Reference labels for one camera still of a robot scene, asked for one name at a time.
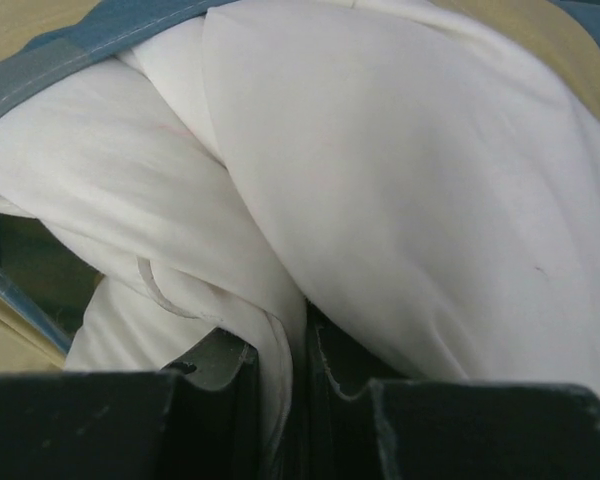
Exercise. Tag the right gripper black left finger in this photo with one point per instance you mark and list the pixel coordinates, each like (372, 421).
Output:
(198, 418)

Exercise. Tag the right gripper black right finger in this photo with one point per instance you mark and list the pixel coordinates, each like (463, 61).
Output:
(366, 421)

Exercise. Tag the white pillow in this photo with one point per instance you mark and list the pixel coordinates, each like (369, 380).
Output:
(380, 200)

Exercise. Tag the checkered blue beige white pillowcase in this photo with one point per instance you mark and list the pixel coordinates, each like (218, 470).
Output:
(55, 60)

